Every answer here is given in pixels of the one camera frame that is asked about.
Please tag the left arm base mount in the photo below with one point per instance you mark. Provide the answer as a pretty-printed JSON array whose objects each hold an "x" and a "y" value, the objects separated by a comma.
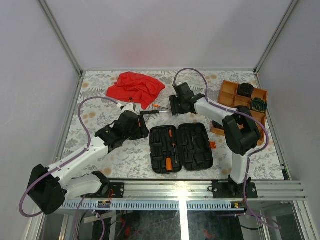
[{"x": 114, "y": 190}]

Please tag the aluminium front rail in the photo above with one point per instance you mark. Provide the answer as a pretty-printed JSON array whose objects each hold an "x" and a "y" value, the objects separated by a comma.
[{"x": 195, "y": 190}]

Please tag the orange handled tool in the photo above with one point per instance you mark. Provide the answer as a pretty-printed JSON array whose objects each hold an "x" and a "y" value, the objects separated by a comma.
[{"x": 169, "y": 164}]

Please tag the blue green rolled cloth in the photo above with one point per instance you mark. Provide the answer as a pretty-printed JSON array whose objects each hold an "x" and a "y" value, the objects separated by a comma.
[{"x": 258, "y": 105}]

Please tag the black plastic tool case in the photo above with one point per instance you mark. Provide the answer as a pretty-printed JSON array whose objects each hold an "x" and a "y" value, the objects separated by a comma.
[{"x": 193, "y": 148}]

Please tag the red crumpled cloth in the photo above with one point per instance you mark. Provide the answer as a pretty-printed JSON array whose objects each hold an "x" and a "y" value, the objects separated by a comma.
[{"x": 143, "y": 89}]

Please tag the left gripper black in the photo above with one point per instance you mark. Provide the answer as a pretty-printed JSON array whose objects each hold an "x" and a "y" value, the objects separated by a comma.
[{"x": 143, "y": 131}]

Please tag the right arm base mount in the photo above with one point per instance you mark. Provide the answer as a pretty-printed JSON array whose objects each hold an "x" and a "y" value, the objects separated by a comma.
[{"x": 230, "y": 190}]

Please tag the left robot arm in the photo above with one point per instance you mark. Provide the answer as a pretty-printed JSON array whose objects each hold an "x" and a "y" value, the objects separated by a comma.
[{"x": 49, "y": 187}]

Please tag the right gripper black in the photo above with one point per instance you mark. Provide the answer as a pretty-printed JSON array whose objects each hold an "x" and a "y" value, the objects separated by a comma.
[{"x": 174, "y": 100}]

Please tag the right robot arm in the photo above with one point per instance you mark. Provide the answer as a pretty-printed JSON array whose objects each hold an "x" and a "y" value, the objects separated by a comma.
[{"x": 240, "y": 129}]

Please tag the flat metal file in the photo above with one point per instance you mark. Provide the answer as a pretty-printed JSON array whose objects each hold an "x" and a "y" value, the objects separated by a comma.
[{"x": 161, "y": 107}]

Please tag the dark rolled cloth top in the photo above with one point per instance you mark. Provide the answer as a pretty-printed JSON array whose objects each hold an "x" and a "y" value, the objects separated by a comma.
[{"x": 245, "y": 90}]

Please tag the steel claw hammer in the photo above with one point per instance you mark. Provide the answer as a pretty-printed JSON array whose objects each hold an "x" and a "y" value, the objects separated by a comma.
[{"x": 152, "y": 112}]

